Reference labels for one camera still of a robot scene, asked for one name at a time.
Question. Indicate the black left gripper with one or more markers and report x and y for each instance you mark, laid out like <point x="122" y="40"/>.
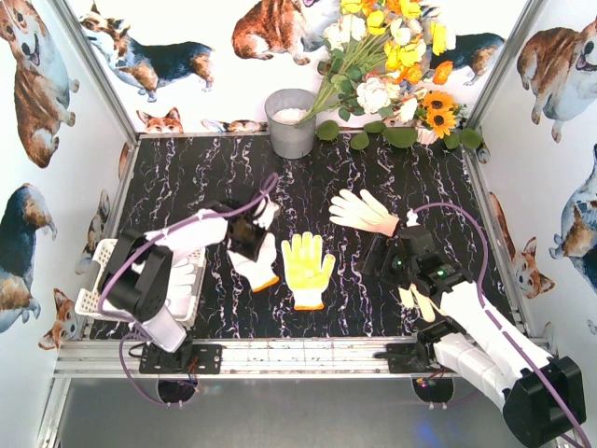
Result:
<point x="249" y="240"/>

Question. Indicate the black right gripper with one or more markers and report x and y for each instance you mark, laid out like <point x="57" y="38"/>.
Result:
<point x="380" y="260"/>

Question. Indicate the white glove orange cuff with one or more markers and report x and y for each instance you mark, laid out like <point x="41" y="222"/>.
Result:
<point x="259" y="273"/>

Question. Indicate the white glove orange trim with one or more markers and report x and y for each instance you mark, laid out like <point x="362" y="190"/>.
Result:
<point x="307" y="270"/>

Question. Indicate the blue dotted white glove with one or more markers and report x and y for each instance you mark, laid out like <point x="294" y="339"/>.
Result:
<point x="181" y="282"/>

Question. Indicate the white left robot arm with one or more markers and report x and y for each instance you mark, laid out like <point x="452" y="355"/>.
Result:
<point x="147" y="269"/>

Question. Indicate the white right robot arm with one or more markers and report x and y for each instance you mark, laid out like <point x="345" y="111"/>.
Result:
<point x="540" y="396"/>

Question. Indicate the white plastic storage basket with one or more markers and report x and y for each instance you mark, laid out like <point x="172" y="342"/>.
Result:
<point x="87" y="301"/>

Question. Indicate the cream glove far right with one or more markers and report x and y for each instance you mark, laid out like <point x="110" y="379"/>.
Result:
<point x="362" y="212"/>

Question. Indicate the cream glove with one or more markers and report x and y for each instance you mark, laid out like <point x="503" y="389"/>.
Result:
<point x="420" y="303"/>
<point x="362" y="212"/>

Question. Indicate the cream glove near right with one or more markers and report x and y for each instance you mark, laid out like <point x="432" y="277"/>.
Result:
<point x="420" y="303"/>

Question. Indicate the grey metal bucket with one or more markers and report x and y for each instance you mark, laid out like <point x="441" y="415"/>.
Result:
<point x="291" y="127"/>

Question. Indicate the large green moss stone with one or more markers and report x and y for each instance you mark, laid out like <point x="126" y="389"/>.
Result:
<point x="400" y="137"/>

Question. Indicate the green moss stone far left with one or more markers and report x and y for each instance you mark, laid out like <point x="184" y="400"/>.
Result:
<point x="328" y="130"/>

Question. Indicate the white sunflower pot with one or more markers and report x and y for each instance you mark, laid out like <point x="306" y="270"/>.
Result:
<point x="425" y="136"/>

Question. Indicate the green moss stone right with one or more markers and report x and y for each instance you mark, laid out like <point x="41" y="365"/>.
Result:
<point x="470" y="138"/>

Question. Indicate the sunflower bunch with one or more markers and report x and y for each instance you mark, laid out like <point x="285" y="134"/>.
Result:
<point x="439" y="112"/>

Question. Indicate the artificial flower bouquet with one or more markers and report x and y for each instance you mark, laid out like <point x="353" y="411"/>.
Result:
<point x="379" y="53"/>

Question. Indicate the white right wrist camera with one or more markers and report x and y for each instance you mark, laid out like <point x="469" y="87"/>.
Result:
<point x="412" y="219"/>

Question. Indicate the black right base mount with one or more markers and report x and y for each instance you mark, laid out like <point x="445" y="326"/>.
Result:
<point x="417" y="356"/>

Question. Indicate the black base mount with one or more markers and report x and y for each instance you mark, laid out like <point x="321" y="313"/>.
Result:
<point x="200" y="358"/>
<point x="417" y="356"/>

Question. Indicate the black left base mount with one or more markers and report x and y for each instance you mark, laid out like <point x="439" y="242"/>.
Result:
<point x="200" y="358"/>

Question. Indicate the aluminium front rail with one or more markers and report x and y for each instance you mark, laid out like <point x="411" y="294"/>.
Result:
<point x="248" y="358"/>

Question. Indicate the aluminium frame rail right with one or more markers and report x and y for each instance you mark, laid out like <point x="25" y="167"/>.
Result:
<point x="495" y="238"/>

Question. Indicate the aluminium frame post right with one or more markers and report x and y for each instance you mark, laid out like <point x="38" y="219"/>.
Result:
<point x="522" y="27"/>

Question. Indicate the aluminium frame post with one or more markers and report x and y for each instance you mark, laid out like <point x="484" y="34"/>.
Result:
<point x="77" y="38"/>
<point x="522" y="27"/>

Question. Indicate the aluminium frame post left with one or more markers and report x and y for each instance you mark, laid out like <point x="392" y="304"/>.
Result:
<point x="77" y="38"/>

